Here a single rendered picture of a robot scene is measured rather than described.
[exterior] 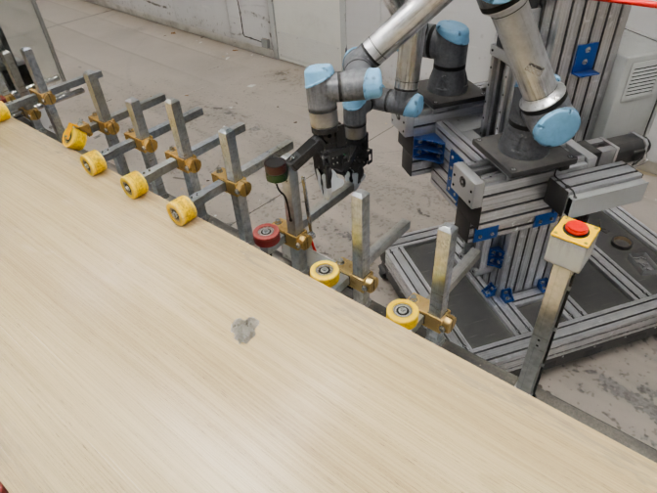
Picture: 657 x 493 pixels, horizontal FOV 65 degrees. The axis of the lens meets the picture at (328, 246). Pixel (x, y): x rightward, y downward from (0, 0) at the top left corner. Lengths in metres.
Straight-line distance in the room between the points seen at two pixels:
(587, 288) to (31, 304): 2.11
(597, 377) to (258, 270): 1.58
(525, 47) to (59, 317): 1.32
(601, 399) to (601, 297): 0.42
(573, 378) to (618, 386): 0.17
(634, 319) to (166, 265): 1.82
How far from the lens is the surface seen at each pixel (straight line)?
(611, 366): 2.55
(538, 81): 1.42
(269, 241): 1.53
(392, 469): 1.06
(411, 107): 1.70
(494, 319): 2.28
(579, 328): 2.32
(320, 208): 1.70
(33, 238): 1.82
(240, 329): 1.27
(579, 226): 1.08
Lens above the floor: 1.85
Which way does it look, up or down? 40 degrees down
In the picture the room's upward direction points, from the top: 4 degrees counter-clockwise
